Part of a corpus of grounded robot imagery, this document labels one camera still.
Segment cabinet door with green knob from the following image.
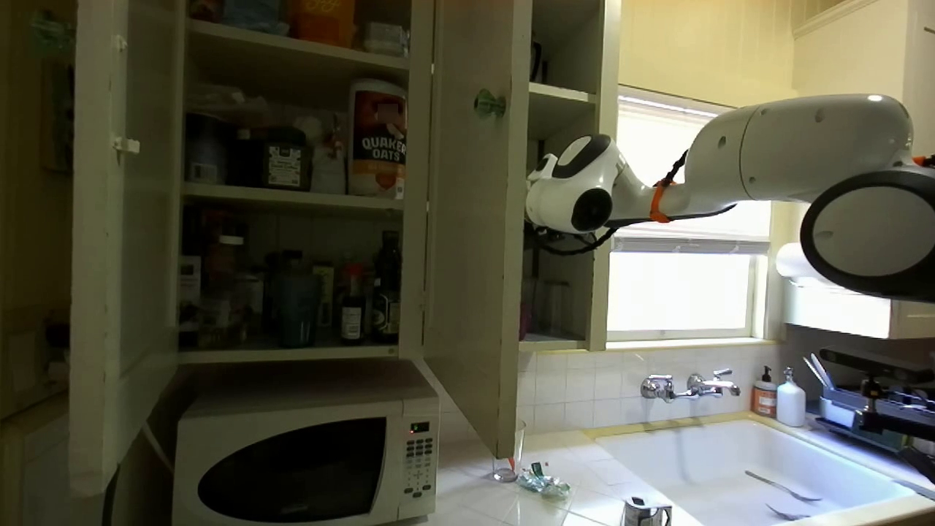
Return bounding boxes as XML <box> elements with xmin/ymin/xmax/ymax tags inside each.
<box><xmin>421</xmin><ymin>0</ymin><xmax>533</xmax><ymax>463</ymax></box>

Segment plain pale cabinet door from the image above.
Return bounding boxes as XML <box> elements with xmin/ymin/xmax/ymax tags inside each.
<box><xmin>66</xmin><ymin>0</ymin><xmax>188</xmax><ymax>499</ymax></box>

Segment tall dark glass bottle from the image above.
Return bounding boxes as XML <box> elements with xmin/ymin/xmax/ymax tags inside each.
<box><xmin>370</xmin><ymin>229</ymin><xmax>402</xmax><ymax>348</ymax></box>

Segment small red-capped bottle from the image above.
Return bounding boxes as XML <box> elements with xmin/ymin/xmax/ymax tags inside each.
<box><xmin>336</xmin><ymin>264</ymin><xmax>370</xmax><ymax>348</ymax></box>

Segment Quaker oats canister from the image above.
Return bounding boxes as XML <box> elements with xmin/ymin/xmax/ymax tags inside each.
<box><xmin>343</xmin><ymin>80</ymin><xmax>409</xmax><ymax>200</ymax></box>

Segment dark cylindrical canister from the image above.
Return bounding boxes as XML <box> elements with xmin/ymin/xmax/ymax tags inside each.
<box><xmin>264</xmin><ymin>250</ymin><xmax>317</xmax><ymax>352</ymax></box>

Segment black jar white label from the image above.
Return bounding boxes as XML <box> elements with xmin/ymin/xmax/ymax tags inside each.
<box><xmin>259</xmin><ymin>125</ymin><xmax>314</xmax><ymax>193</ymax></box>

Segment bright kitchen window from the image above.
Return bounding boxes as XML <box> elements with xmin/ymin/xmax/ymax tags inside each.
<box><xmin>605</xmin><ymin>86</ymin><xmax>783</xmax><ymax>348</ymax></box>

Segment green candy plastic bag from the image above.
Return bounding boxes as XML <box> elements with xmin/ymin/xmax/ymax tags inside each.
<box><xmin>513</xmin><ymin>459</ymin><xmax>576</xmax><ymax>502</ymax></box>

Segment white microwave oven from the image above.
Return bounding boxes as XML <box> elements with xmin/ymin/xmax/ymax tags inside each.
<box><xmin>168</xmin><ymin>387</ymin><xmax>444</xmax><ymax>526</ymax></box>

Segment orange food package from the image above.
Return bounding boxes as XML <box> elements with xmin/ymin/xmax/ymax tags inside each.
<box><xmin>288</xmin><ymin>0</ymin><xmax>359</xmax><ymax>49</ymax></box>

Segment white sink basin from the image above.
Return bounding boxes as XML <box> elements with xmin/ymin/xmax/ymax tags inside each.
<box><xmin>589</xmin><ymin>415</ymin><xmax>923</xmax><ymax>523</ymax></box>

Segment white paper towel roll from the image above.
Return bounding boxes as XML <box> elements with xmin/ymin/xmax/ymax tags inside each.
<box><xmin>774</xmin><ymin>244</ymin><xmax>820</xmax><ymax>286</ymax></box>

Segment brown soap bottle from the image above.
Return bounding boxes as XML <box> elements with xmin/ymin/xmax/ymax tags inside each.
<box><xmin>748</xmin><ymin>364</ymin><xmax>779</xmax><ymax>421</ymax></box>

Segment white plastic bottle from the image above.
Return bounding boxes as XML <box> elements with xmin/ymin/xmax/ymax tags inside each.
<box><xmin>774</xmin><ymin>367</ymin><xmax>808</xmax><ymax>431</ymax></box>

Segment long pale utensil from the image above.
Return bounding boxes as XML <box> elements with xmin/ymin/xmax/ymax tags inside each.
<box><xmin>741</xmin><ymin>467</ymin><xmax>827</xmax><ymax>507</ymax></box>

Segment dark dish rack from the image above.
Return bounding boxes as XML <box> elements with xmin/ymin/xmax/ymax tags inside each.
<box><xmin>808</xmin><ymin>348</ymin><xmax>935</xmax><ymax>463</ymax></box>

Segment wide food-filled wall cabinet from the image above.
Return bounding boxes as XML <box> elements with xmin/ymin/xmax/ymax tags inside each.
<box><xmin>172</xmin><ymin>0</ymin><xmax>434</xmax><ymax>369</ymax></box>

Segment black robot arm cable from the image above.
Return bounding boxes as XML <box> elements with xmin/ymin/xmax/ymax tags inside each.
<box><xmin>527</xmin><ymin>155</ymin><xmax>741</xmax><ymax>260</ymax></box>

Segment narrow pale green wall cabinet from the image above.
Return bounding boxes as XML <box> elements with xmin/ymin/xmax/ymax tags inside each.
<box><xmin>516</xmin><ymin>0</ymin><xmax>621</xmax><ymax>358</ymax></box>

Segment chrome wall faucet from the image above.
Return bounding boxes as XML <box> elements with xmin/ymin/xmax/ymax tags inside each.
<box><xmin>637</xmin><ymin>367</ymin><xmax>744</xmax><ymax>407</ymax></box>

